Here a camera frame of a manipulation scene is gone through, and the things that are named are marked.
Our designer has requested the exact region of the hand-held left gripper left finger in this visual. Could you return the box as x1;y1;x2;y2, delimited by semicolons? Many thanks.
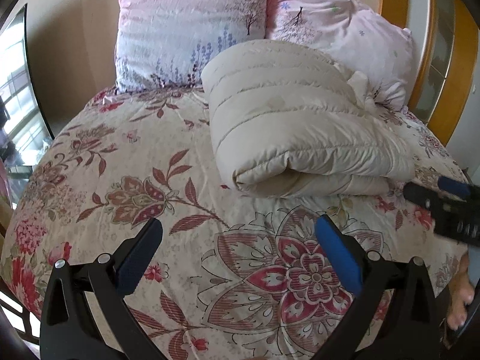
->
40;217;164;360

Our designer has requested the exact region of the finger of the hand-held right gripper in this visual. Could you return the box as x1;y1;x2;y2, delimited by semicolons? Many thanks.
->
402;181;445;212
436;176;474;199

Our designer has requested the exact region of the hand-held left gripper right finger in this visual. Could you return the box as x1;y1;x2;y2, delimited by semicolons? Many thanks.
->
316;214;438;360

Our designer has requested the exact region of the beige quilted blanket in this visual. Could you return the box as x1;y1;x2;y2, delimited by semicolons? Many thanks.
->
200;38;415;199

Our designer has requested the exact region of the person's right hand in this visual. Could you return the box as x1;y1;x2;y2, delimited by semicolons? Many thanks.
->
446;249;480;332

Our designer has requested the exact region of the floral bedspread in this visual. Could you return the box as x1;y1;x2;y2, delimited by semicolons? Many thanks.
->
0;84;471;360

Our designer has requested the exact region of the dark wooden furniture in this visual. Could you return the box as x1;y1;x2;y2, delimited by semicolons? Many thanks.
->
0;285;43;349

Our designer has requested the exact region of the pink floral pillow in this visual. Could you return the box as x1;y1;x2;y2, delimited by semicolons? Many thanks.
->
264;0;415;111
113;0;272;94

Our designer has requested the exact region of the dark-framed mirror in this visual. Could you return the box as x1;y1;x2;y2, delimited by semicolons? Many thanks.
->
0;3;55;181

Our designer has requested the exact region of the wooden glass-panel frame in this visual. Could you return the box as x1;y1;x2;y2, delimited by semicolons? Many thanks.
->
379;0;480;151

